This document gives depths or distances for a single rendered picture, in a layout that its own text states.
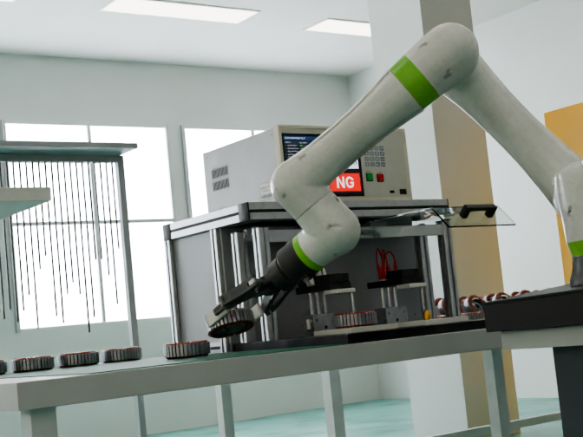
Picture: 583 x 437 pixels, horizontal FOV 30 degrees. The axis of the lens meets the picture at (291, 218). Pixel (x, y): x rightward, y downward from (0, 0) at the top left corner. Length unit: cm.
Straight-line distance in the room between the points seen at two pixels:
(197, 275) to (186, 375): 82
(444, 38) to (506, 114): 25
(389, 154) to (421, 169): 389
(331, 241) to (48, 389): 67
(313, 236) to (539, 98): 719
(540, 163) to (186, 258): 105
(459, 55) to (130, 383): 93
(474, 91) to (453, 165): 447
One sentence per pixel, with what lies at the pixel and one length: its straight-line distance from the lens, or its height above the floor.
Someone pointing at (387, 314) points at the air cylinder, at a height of 81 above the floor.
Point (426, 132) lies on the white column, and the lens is 690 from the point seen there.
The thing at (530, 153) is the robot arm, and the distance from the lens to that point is 243.
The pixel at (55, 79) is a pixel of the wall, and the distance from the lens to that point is 962.
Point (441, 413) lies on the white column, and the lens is 694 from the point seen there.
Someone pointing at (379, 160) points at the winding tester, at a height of 123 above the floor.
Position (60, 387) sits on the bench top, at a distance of 203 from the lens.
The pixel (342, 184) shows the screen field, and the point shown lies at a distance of 291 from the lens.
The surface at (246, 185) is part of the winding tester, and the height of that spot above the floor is 119.
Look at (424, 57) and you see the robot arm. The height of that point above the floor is 132.
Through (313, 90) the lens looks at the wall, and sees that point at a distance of 1101.
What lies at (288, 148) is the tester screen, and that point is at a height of 126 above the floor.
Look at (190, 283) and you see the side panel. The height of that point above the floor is 94.
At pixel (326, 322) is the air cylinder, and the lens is 282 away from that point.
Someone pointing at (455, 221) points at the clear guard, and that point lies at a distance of 278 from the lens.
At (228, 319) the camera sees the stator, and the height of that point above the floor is 83.
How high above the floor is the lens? 80
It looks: 6 degrees up
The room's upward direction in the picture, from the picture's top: 6 degrees counter-clockwise
